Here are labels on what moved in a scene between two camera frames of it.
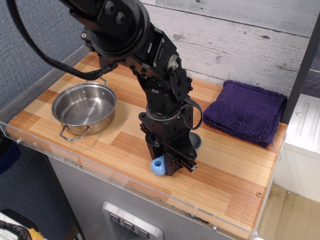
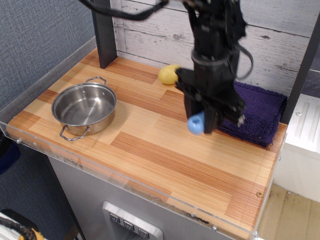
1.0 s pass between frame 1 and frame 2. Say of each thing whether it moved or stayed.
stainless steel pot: stayed
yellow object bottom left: stayed
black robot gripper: moved
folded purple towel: stayed
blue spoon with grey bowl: moved
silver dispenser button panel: stayed
